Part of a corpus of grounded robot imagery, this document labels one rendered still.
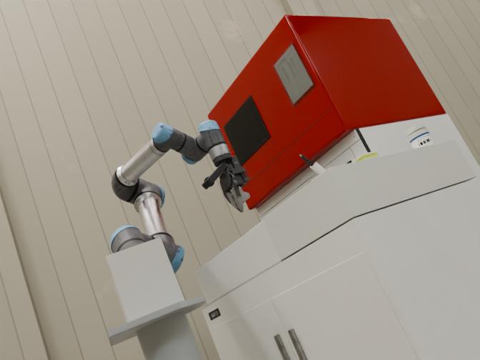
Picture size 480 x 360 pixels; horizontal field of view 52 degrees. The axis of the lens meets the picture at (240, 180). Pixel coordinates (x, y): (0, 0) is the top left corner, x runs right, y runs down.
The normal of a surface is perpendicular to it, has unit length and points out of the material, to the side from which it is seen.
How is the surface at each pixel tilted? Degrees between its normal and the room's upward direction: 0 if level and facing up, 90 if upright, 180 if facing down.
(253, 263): 90
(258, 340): 90
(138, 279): 90
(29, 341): 90
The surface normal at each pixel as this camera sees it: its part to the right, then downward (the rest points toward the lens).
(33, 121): 0.22, -0.38
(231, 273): -0.79, 0.17
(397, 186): 0.47, -0.45
